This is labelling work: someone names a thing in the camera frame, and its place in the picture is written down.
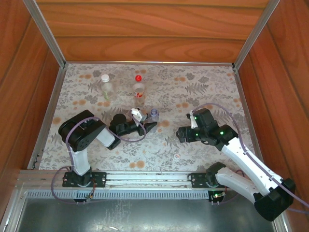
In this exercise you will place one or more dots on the bluish clear plastic bottle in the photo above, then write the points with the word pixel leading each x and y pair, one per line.
pixel 154 117

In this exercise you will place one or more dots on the clear bottle with red label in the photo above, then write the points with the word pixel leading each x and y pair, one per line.
pixel 139 89

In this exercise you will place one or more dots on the plain white bottle cap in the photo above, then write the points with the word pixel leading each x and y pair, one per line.
pixel 105 77

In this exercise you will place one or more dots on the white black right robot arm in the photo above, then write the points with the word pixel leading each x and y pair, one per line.
pixel 248 166

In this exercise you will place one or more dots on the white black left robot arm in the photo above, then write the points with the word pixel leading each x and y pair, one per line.
pixel 80 162

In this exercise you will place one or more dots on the white cap with red logo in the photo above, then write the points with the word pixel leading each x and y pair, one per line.
pixel 177 156

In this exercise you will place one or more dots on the floral patterned tablecloth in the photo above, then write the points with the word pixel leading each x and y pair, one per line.
pixel 149 149

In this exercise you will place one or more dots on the small circuit board green light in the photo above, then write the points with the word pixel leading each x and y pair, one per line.
pixel 217 194

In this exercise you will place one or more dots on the grey metal sheet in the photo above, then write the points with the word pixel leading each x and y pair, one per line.
pixel 144 217

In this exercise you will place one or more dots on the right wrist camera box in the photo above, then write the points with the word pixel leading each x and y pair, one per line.
pixel 193 123

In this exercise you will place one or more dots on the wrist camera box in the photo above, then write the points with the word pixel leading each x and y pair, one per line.
pixel 193 123
pixel 138 115

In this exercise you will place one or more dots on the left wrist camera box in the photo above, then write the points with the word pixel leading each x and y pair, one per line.
pixel 138 115

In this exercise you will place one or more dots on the aluminium frame rail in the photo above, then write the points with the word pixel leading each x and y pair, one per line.
pixel 283 227
pixel 243 96
pixel 53 96
pixel 149 63
pixel 12 217

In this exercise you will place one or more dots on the wide aluminium base rail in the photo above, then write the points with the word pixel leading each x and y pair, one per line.
pixel 144 177

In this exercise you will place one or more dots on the aluminium frame post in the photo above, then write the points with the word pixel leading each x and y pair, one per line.
pixel 46 33
pixel 254 33

